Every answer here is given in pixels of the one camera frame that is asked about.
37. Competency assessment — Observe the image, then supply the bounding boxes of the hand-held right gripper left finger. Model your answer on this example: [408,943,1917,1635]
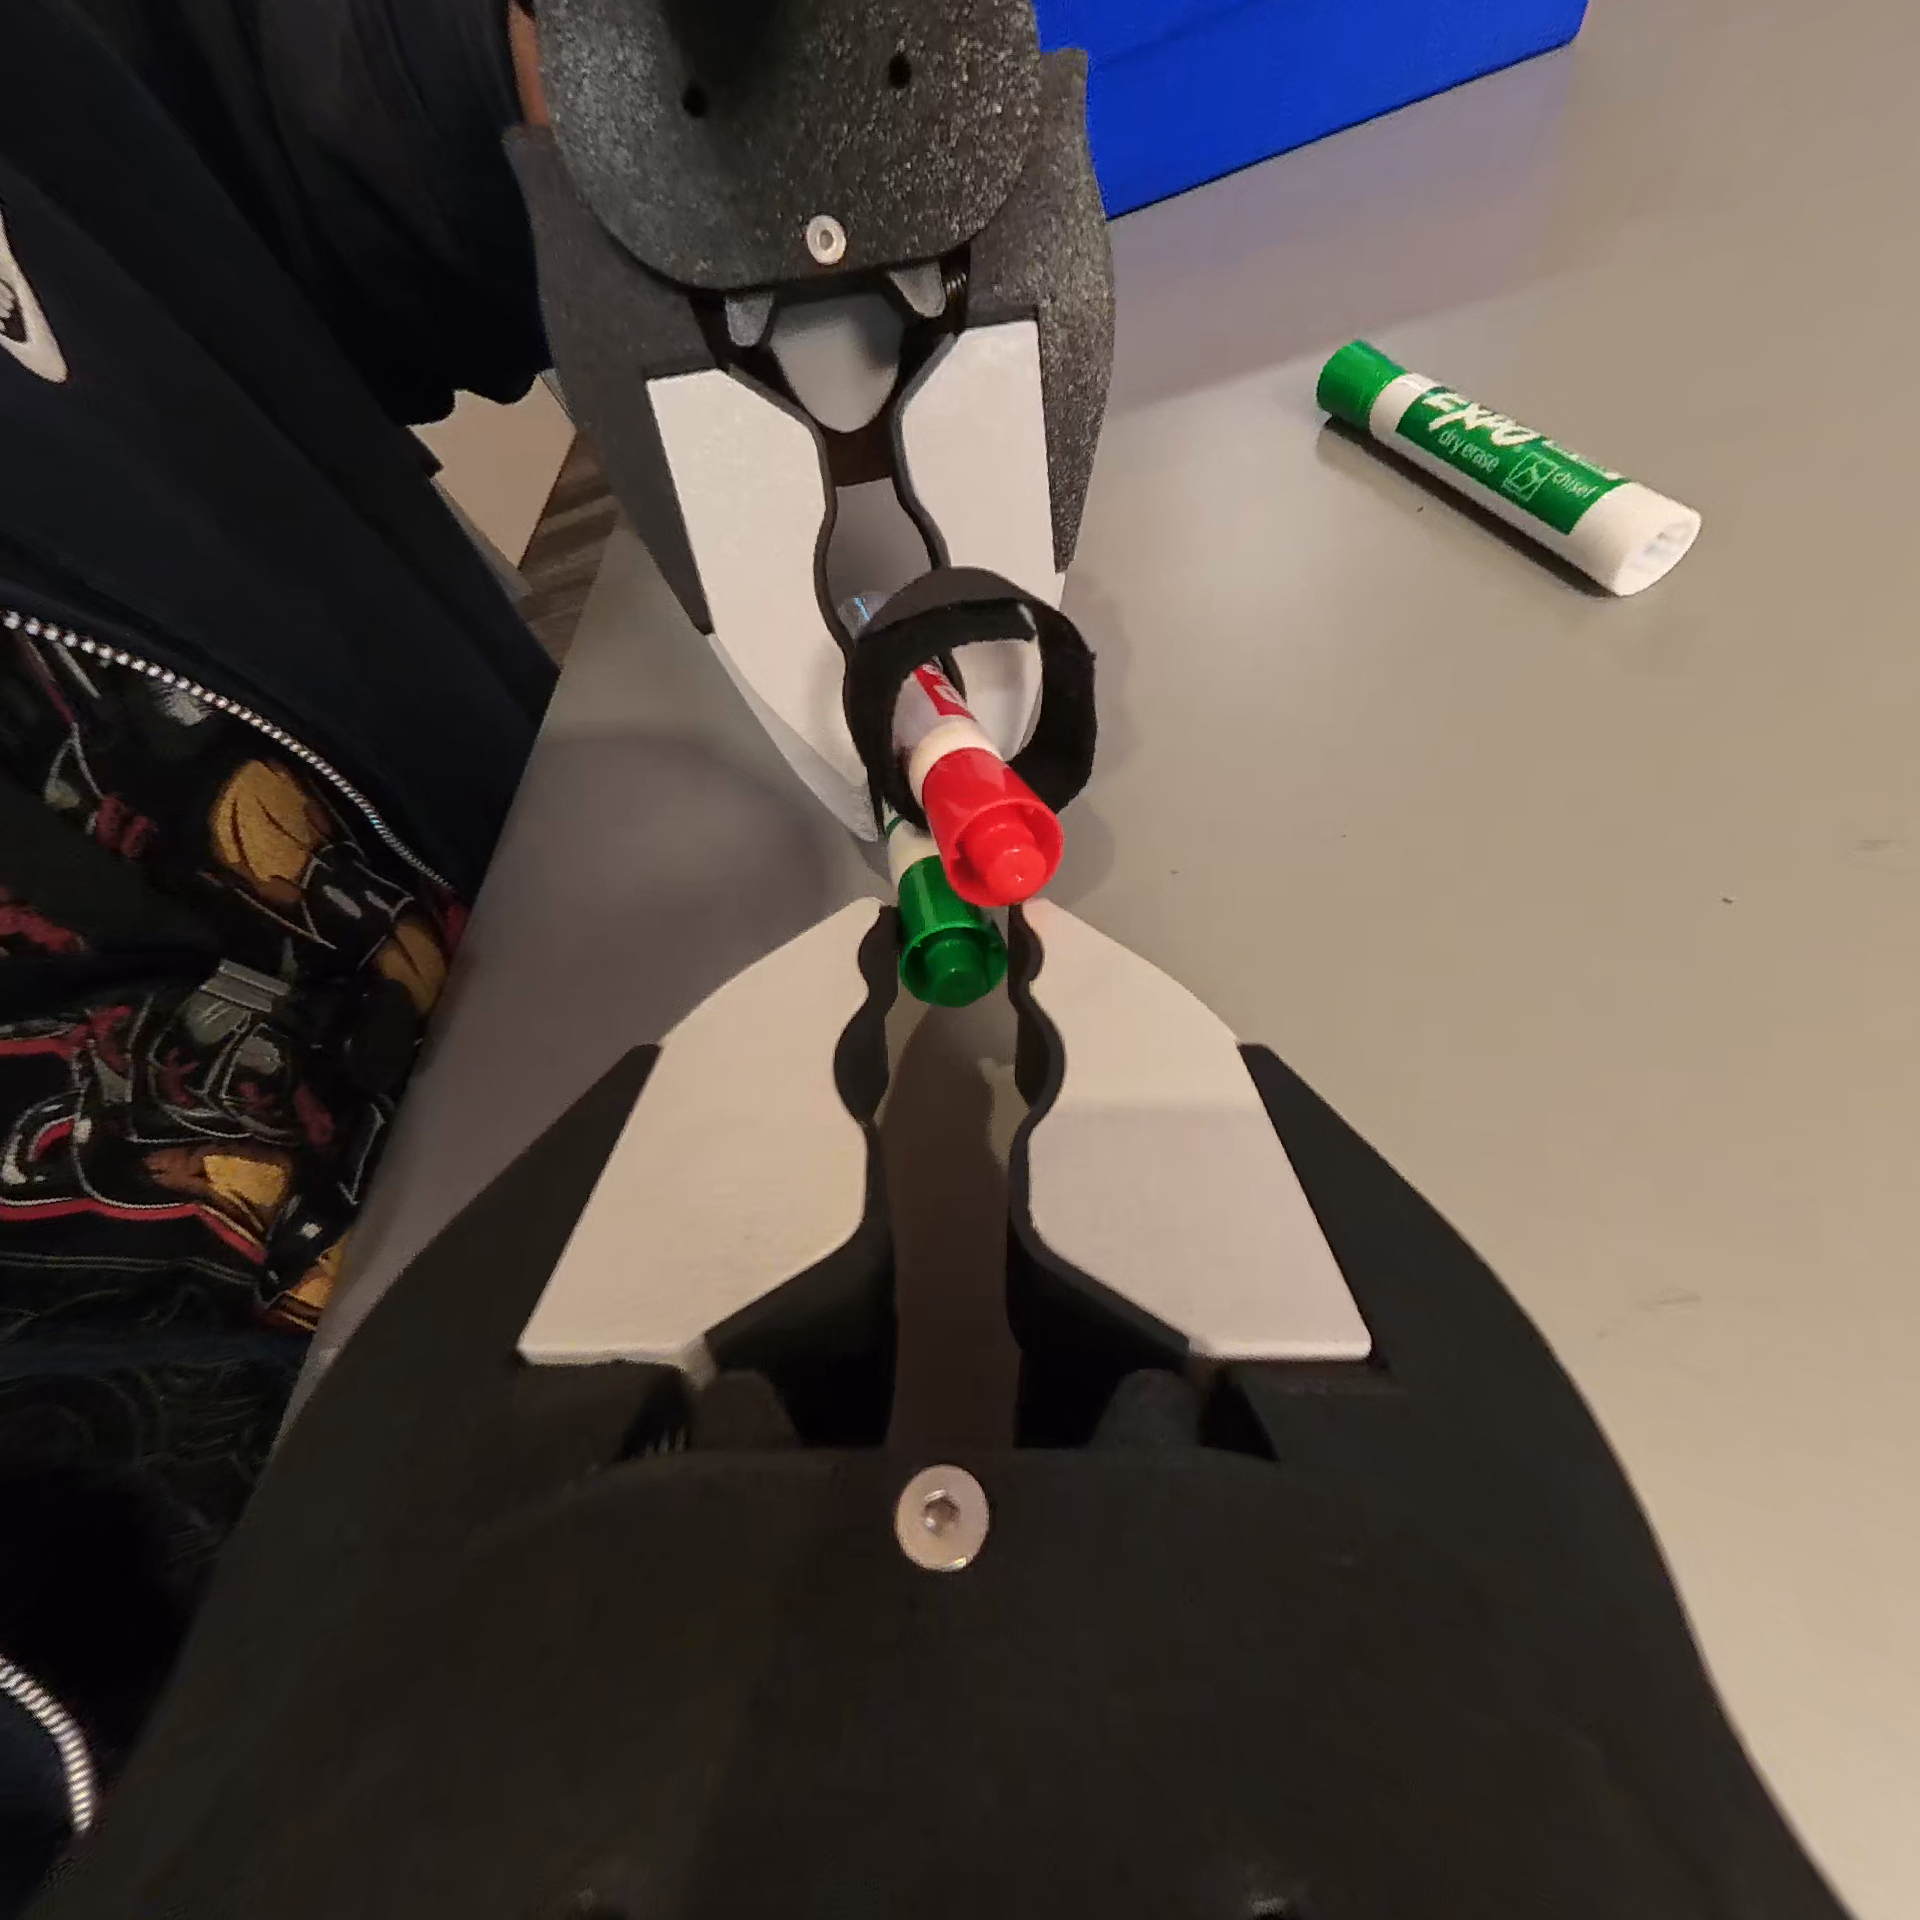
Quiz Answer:
[520,900,902,1370]

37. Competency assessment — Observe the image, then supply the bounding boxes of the large blue plastic bin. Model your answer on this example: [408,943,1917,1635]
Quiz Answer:
[1031,0,1587,222]

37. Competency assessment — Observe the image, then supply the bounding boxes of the person's left forearm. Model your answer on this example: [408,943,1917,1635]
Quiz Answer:
[179,0,562,425]

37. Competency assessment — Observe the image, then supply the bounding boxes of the black velcro strap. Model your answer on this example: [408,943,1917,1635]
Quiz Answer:
[839,568,1102,833]

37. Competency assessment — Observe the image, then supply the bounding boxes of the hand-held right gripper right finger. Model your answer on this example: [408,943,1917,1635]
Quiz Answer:
[1016,900,1371,1370]

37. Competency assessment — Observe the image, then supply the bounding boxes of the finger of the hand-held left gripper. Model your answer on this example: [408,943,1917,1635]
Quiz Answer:
[900,313,1061,609]
[645,364,892,843]

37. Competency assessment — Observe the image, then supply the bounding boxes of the green marker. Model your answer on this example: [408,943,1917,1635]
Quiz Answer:
[892,846,1008,1009]
[1314,332,1706,597]

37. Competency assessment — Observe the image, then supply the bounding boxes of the red marker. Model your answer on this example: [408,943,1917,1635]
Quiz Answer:
[892,662,1073,912]

